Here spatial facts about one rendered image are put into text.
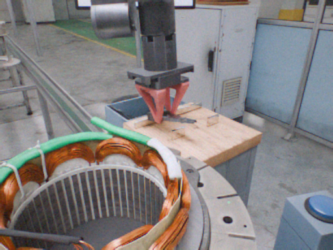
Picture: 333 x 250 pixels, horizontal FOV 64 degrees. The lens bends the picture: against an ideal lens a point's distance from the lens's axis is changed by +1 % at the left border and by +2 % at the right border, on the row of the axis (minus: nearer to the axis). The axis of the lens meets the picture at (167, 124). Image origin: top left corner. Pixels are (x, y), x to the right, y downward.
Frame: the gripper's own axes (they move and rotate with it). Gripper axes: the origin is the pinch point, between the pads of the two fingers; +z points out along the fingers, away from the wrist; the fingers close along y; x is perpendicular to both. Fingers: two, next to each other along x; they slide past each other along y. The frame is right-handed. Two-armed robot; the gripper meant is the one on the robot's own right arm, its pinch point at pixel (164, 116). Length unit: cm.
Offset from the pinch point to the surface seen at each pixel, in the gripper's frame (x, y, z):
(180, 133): 3.6, -0.7, 2.5
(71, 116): -88, -8, 28
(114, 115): -14.3, 3.3, 3.0
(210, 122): 3.7, -8.4, 2.8
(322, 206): 26.7, -5.5, 7.1
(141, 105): -18.9, -6.7, 4.7
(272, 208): -33, -109, 111
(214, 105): -128, -155, 74
